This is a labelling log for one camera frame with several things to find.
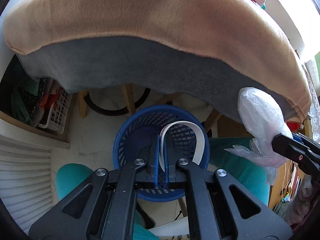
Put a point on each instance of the teal trousers leg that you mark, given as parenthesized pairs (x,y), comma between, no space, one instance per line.
(252,176)
(69,176)

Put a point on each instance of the clear plastic bag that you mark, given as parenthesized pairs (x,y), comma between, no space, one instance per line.
(262,118)

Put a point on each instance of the blue plastic waste basket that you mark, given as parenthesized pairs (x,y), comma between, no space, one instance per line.
(132,141)

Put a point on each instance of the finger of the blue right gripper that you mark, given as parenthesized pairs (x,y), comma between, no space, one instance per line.
(297,138)

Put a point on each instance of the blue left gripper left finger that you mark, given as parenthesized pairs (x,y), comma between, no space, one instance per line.
(152,154)

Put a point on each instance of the beige table blanket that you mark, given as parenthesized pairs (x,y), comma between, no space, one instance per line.
(209,49)

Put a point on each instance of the white plastic crate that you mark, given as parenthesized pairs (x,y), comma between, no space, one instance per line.
(55,116)

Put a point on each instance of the white paper strip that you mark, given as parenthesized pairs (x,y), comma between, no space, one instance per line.
(186,134)

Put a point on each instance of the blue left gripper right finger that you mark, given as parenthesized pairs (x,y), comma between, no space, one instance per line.
(172,155)

